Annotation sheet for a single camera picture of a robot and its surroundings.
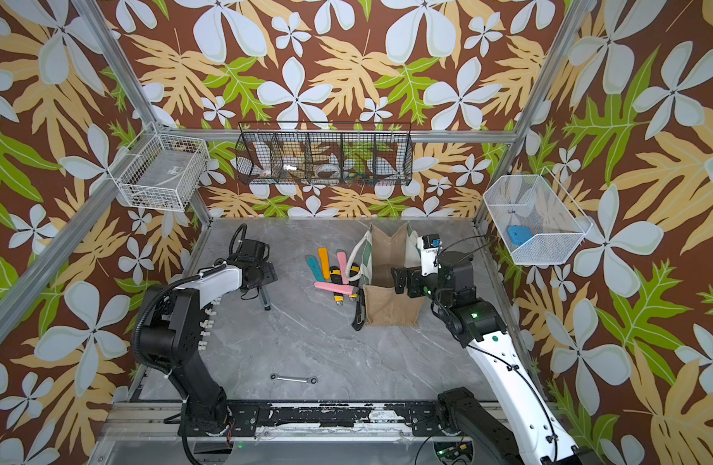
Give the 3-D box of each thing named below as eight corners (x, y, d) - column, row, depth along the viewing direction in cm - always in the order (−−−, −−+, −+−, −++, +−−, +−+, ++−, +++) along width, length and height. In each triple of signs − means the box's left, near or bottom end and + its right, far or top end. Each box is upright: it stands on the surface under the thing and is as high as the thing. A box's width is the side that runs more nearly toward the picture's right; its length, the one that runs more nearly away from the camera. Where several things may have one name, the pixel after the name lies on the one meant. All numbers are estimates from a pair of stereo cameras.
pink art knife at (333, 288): (313, 290, 101) (313, 287, 99) (315, 283, 103) (315, 280, 101) (353, 296, 99) (352, 293, 98) (354, 288, 101) (354, 285, 100)
